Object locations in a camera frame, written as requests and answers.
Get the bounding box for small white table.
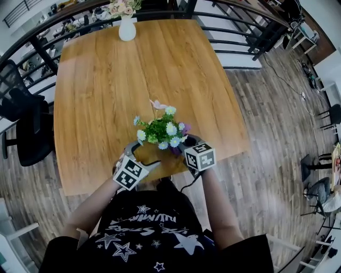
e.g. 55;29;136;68
291;22;319;55

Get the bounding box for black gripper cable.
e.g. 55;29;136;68
180;170;203;192

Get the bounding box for light wooden side table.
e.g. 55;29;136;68
331;142;341;192

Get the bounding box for person's right forearm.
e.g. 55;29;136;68
199;167;245;251

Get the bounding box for black flat floor stand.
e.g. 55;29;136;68
300;154;312;182

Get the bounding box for wooden table white legs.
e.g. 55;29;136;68
53;18;251;197

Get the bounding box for white furniture frame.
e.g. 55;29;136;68
0;198;39;273

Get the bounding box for black mesh office chair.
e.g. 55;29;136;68
0;59;55;167

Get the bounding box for white vase pink flowers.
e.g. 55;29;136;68
108;0;143;42

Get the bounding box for black metal railing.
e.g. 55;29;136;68
0;0;291;89

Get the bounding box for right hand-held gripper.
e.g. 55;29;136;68
177;134;216;177

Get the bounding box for person's black star-print shirt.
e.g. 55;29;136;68
38;177;275;273

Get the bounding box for person's left forearm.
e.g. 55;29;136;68
63;175;122;240

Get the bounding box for purple cloth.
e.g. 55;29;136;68
169;123;192;157

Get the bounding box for gray desk white legs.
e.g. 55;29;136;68
266;213;341;273

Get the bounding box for black side chair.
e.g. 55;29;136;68
316;103;341;131

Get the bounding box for small white flower pot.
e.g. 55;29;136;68
133;100;192;151

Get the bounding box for person's left hand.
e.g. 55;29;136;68
113;150;126;174

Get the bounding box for black thin-legged chair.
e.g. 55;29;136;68
301;197;334;235

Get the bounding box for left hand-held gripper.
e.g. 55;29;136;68
112;140;163;191

